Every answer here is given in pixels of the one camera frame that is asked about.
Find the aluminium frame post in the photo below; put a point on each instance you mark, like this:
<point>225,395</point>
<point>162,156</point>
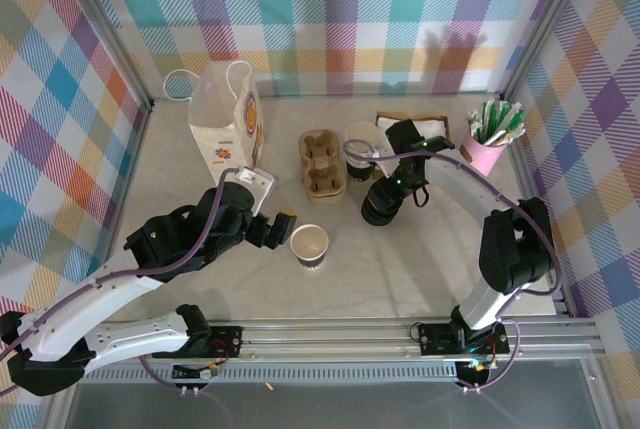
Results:
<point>545,24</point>
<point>106,24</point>

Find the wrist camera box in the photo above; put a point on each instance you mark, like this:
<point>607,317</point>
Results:
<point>257,189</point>
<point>402,134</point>

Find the pink tin cup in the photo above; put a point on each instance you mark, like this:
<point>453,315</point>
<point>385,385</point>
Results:
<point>482,159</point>

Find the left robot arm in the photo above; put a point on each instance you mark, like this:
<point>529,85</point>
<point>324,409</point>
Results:
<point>125,344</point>

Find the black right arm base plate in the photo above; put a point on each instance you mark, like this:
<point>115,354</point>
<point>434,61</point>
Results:
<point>432,339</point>

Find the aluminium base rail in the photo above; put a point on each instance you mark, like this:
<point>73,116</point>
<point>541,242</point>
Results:
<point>325,339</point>

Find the small controller board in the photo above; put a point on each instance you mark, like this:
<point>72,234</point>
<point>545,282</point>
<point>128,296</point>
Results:
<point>207,373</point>
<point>475,366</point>

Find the aluminium frame floor rail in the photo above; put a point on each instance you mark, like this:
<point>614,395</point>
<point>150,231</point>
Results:
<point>141,121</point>
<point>522,161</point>

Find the small tan stick piece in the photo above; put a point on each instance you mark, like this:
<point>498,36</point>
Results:
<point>269,386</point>

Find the black lid stack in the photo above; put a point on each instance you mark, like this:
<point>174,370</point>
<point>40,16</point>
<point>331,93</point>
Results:
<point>380,216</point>

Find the green wrapped straw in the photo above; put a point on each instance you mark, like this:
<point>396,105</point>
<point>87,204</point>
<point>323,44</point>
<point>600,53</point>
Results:
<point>494,116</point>
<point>514,116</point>

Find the paper cup stack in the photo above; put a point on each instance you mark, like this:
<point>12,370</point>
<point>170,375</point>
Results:
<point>362,136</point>

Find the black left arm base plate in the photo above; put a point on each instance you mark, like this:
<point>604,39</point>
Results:
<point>225,336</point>

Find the white paper gift bag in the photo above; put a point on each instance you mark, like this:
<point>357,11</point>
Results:
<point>215,114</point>

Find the paper coffee cup black sleeve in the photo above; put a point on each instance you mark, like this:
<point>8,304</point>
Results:
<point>309,241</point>

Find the brown wrapped straw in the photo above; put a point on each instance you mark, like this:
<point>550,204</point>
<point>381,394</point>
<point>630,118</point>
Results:
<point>502,139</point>

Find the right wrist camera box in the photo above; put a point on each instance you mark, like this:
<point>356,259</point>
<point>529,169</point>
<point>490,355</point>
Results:
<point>402,134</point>

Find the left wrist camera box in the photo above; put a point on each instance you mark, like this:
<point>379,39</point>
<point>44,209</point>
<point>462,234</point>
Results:
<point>257,189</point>

